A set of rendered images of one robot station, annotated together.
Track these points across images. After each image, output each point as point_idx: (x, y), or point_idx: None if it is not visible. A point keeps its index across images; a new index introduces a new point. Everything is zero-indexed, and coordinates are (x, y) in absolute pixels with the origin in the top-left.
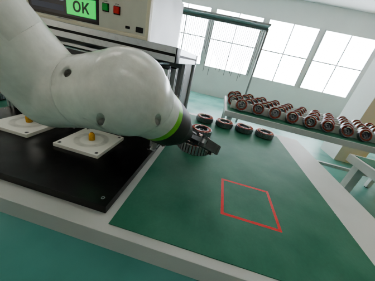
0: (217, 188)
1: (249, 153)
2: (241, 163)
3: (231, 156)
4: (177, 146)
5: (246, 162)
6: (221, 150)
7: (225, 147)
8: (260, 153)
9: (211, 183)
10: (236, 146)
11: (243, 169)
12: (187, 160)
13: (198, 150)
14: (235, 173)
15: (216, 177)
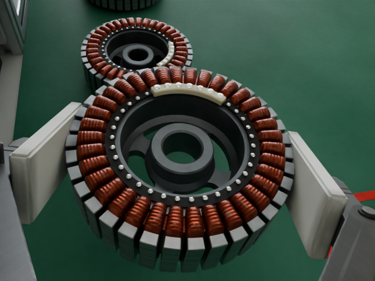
0: (320, 273)
1: (312, 17)
2: (315, 77)
3: (273, 62)
4: (67, 102)
5: (327, 65)
6: (231, 45)
7: (232, 23)
8: (337, 3)
9: (285, 258)
10: (260, 1)
11: (338, 108)
12: (142, 168)
13: (247, 240)
14: (327, 141)
15: (286, 208)
